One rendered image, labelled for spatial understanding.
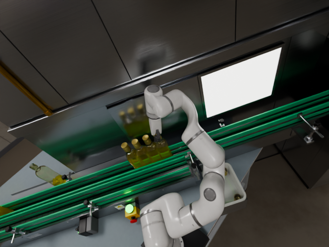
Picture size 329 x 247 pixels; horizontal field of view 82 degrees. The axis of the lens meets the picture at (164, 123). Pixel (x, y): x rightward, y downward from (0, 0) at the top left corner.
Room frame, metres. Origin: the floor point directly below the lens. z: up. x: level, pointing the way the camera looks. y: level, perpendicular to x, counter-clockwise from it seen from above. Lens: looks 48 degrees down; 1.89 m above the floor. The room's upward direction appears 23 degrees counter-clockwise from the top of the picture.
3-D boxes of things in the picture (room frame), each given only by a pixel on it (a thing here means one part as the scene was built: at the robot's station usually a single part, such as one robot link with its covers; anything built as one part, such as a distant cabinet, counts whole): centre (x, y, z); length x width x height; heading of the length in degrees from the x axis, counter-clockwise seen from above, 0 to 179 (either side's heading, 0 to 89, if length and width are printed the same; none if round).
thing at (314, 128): (0.42, -0.69, 0.90); 0.17 x 0.05 x 0.23; 175
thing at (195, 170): (0.47, -0.06, 0.95); 0.17 x 0.03 x 0.12; 175
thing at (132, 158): (0.63, 0.23, 0.99); 0.06 x 0.06 x 0.21; 85
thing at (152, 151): (0.62, 0.12, 0.99); 0.06 x 0.06 x 0.21; 85
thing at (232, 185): (0.37, -0.16, 0.80); 0.22 x 0.17 x 0.09; 175
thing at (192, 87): (0.72, -0.22, 1.15); 0.90 x 0.03 x 0.34; 85
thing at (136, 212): (0.44, 0.38, 0.79); 0.07 x 0.07 x 0.07; 85
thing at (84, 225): (0.46, 0.66, 0.79); 0.08 x 0.08 x 0.08; 85
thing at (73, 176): (0.77, 0.71, 0.84); 0.95 x 0.09 x 0.11; 85
